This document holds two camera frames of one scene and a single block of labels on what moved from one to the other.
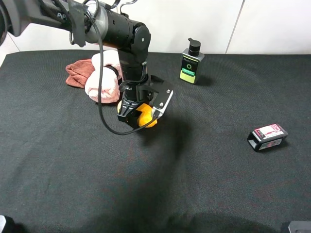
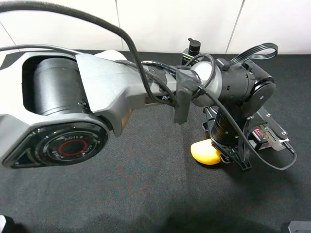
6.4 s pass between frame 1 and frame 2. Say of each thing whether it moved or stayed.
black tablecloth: stayed
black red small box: stayed
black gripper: moved
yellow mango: moved
